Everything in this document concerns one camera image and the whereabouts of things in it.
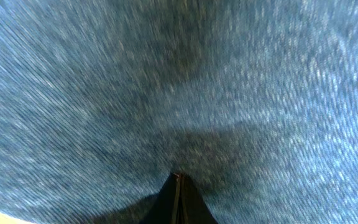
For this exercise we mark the blue denim jeans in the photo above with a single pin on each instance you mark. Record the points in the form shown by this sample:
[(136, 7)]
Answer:
[(256, 100)]

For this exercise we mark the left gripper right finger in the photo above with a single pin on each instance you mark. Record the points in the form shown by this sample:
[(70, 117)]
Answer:
[(191, 207)]

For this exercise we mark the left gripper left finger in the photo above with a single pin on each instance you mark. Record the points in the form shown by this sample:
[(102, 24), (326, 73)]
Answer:
[(165, 208)]

